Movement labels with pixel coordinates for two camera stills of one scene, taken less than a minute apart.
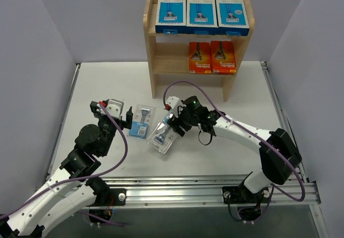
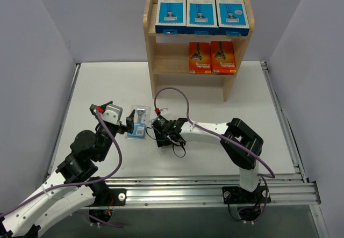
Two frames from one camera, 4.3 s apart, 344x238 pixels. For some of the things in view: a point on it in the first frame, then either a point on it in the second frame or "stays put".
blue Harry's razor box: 171,17 stays put
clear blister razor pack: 163,136 -> 153,119
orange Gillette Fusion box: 200,57 stays put
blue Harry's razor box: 201,16 stays put
